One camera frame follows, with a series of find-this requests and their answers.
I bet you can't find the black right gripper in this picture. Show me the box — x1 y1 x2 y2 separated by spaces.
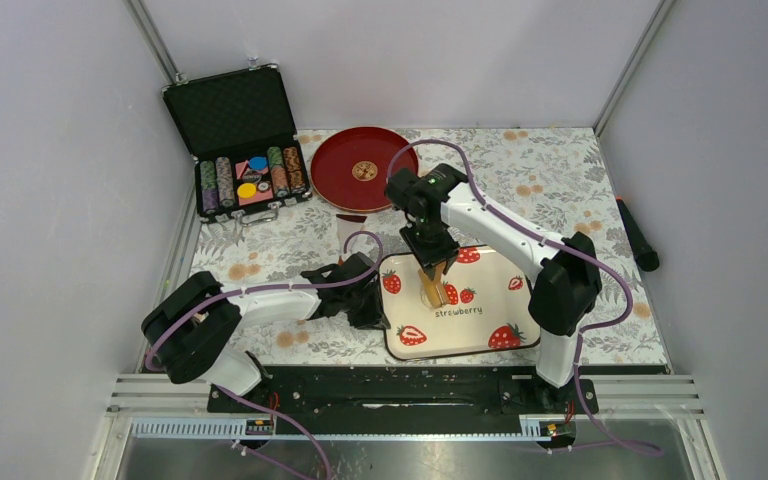
399 219 460 281

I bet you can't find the wooden dough roller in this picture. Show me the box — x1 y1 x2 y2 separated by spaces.
418 269 449 309

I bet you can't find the square strawberry ceramic plate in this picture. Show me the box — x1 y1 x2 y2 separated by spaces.
380 246 540 360

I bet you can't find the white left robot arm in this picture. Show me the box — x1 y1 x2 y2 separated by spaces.
141 253 381 411

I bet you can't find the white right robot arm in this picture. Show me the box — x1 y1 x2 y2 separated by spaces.
384 164 602 412

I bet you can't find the round red lacquer tray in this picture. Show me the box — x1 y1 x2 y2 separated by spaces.
309 126 419 213

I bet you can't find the floral patterned tablecloth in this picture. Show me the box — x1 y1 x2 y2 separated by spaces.
187 128 669 371

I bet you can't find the black poker chip case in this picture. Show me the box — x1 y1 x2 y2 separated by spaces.
161 64 312 224

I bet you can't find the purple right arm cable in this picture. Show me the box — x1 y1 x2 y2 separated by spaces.
385 139 665 458

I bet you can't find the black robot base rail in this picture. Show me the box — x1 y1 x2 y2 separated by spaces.
207 366 599 427

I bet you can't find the slotted grey cable duct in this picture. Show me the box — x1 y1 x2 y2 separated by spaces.
130 415 576 442

